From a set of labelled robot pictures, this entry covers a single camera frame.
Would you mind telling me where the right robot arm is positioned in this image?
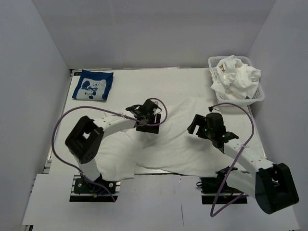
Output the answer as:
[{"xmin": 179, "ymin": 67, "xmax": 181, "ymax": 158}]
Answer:
[{"xmin": 187, "ymin": 113, "xmax": 299, "ymax": 214}]

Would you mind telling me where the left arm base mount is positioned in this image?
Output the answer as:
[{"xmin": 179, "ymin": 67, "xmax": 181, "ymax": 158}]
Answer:
[{"xmin": 69, "ymin": 175, "xmax": 121, "ymax": 203}]

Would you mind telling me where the pile of white t-shirts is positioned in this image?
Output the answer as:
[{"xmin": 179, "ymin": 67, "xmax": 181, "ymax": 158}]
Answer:
[{"xmin": 209, "ymin": 55, "xmax": 261, "ymax": 100}]

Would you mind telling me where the folded blue printed t-shirt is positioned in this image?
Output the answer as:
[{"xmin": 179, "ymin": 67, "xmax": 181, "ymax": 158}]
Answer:
[{"xmin": 72, "ymin": 70, "xmax": 114, "ymax": 101}]

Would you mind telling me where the white t-shirt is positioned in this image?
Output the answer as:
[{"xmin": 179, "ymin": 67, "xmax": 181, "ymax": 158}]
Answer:
[{"xmin": 95, "ymin": 97, "xmax": 233, "ymax": 180}]

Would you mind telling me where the white plastic laundry basket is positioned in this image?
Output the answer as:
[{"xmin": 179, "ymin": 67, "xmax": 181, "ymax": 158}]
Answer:
[{"xmin": 208, "ymin": 55, "xmax": 265, "ymax": 106}]

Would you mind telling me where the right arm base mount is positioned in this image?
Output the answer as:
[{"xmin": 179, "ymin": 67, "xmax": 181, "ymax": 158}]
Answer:
[{"xmin": 196, "ymin": 177, "xmax": 242, "ymax": 205}]

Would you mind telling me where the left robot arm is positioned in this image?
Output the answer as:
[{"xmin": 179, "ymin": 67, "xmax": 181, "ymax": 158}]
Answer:
[{"xmin": 65, "ymin": 99, "xmax": 161, "ymax": 194}]

